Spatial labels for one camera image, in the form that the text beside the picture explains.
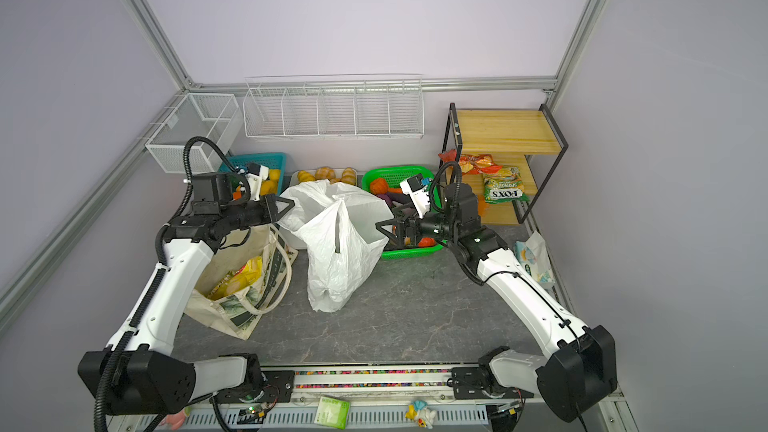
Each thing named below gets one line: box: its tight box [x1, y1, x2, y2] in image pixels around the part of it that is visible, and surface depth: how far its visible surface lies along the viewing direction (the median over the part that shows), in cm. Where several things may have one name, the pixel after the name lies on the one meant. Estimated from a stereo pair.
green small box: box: [314, 396, 351, 430], surface depth 70 cm
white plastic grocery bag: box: [278, 180, 393, 313], surface depth 71 cm
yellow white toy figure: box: [405, 399, 436, 429], surface depth 69 cm
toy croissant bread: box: [315, 166, 337, 184], surface depth 119 cm
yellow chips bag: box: [207, 256, 263, 301], surface depth 79 cm
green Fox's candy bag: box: [483, 167, 530, 204], surface depth 92 cm
